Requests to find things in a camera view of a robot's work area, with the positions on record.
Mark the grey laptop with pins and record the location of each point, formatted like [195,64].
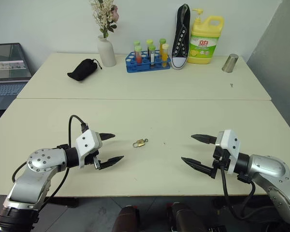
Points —
[7,62]

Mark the yellow-capped orange liquid test tube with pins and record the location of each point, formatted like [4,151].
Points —
[164,54]

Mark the stainless steel cup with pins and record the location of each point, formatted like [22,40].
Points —
[230,63]

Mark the green-capped dark liquid test tube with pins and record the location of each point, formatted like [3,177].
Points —
[149,43]

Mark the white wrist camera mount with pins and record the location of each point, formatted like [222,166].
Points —
[87,142]
[230,142]

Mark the green-capped white label test tube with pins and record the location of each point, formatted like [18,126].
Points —
[152,55]

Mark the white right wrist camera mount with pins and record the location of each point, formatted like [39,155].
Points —
[230,142]

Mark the dark rounded shape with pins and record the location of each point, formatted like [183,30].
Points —
[126,218]
[186,217]

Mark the green-capped orange liquid test tube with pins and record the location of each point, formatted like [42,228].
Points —
[162,42]

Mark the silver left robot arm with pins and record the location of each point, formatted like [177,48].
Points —
[36,164]

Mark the black canvas sneaker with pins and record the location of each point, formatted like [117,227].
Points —
[181,43]

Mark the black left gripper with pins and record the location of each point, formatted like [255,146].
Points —
[91,158]

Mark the cream and pink flowers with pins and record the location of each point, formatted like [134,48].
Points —
[105,17]

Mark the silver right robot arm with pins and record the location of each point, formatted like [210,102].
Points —
[268,169]

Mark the yellow dish soap bottle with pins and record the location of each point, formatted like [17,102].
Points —
[203,46]

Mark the white ceramic vase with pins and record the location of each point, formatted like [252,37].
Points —
[106,53]

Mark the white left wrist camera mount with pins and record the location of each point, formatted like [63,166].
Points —
[87,142]

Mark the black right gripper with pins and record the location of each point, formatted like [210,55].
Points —
[220,159]

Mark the blue test tube rack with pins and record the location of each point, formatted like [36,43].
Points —
[147,68]

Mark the small brass padlock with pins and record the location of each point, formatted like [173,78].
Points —
[139,143]

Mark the green-capped red liquid test tube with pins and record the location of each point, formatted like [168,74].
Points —
[138,55]

